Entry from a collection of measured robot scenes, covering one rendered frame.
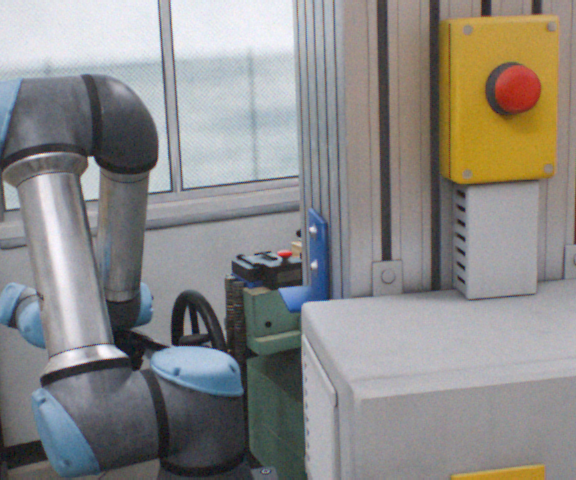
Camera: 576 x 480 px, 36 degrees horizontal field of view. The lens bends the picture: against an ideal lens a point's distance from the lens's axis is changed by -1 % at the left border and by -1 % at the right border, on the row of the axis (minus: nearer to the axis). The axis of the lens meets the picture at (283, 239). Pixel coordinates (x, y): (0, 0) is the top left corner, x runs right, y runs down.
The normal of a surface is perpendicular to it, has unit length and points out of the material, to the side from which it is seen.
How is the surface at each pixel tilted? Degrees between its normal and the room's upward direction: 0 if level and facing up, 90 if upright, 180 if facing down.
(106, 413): 61
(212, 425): 90
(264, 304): 90
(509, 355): 0
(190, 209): 90
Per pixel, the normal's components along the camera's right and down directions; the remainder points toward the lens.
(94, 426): 0.37, -0.20
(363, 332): -0.04, -0.97
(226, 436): 0.67, 0.15
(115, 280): -0.04, 0.62
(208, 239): 0.41, 0.20
